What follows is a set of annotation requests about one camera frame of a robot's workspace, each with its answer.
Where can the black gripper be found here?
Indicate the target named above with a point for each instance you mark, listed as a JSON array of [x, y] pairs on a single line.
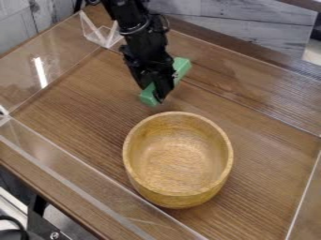
[[147, 58]]

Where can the green rectangular block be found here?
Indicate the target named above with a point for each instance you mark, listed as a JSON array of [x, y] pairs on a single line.
[[182, 66]]

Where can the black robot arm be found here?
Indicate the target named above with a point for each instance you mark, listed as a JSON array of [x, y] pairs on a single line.
[[131, 13]]

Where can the brown wooden bowl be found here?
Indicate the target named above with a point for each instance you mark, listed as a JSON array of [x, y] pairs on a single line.
[[178, 159]]

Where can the clear acrylic tray wall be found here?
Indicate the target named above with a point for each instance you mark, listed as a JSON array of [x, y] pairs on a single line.
[[71, 106]]

